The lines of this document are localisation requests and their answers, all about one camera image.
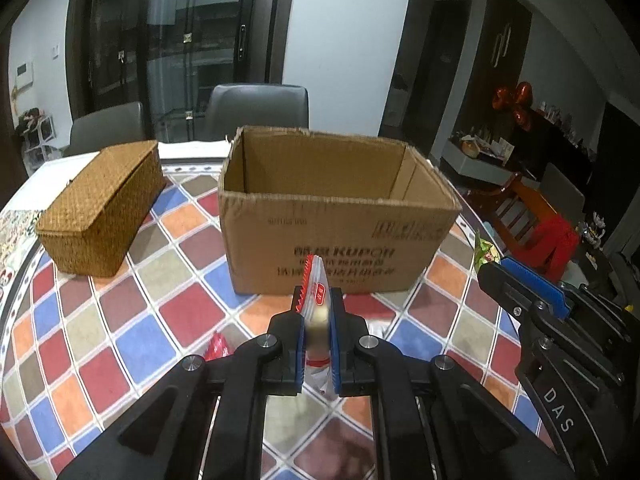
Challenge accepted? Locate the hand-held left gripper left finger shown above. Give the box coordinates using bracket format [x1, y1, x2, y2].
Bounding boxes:
[55, 285, 307, 480]

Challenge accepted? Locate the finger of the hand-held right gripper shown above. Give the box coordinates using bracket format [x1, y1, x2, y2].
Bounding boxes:
[477, 261, 547, 317]
[499, 256, 636, 332]

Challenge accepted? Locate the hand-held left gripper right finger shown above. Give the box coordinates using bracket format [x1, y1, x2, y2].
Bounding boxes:
[327, 285, 576, 480]

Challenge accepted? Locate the green snack packet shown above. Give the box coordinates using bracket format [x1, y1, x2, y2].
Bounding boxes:
[472, 230, 501, 272]

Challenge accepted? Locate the white red snack packet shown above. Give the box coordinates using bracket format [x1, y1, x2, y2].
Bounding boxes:
[291, 254, 335, 401]

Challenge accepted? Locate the brown cardboard box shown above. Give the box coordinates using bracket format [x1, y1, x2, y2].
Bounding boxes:
[217, 126, 463, 295]

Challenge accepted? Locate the red garment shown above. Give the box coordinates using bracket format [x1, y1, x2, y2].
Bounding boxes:
[525, 214, 581, 281]

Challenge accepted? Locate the dark coffee table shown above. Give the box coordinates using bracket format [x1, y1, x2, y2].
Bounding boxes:
[575, 210, 640, 301]

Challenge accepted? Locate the wooden chair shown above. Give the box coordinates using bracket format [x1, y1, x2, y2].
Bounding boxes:
[467, 172, 581, 281]

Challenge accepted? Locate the red gold wrapped candy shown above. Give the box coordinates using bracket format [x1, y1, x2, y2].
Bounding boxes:
[202, 331, 236, 361]

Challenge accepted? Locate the grey dining chair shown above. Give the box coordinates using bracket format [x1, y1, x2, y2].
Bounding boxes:
[540, 162, 586, 221]
[62, 101, 147, 157]
[202, 83, 311, 142]

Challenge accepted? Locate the grey side table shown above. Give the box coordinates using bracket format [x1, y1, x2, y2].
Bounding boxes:
[440, 132, 523, 186]

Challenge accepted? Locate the dark sideboard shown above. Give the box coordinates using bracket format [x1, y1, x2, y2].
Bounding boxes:
[520, 105, 608, 196]

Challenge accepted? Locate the red foil balloon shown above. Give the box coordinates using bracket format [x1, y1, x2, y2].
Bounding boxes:
[491, 81, 535, 133]

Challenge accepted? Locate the colourful diamond patterned tablecloth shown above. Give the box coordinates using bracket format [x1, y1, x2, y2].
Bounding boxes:
[0, 157, 576, 480]

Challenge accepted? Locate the dark wooden wardrobe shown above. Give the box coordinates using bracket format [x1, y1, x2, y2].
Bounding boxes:
[472, 0, 533, 126]

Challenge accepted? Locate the dark interior door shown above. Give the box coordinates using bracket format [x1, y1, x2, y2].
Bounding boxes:
[410, 0, 473, 158]

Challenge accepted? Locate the woven rattan lidded basket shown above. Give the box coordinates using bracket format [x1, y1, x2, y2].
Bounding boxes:
[36, 140, 167, 277]

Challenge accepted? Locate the floral printed cloth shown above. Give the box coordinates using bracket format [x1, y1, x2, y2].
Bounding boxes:
[0, 207, 51, 291]

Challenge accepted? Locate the dark framed glass door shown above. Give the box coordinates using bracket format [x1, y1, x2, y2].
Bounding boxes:
[65, 0, 301, 131]

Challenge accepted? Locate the white shoe rack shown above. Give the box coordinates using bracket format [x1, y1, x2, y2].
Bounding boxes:
[15, 107, 56, 163]

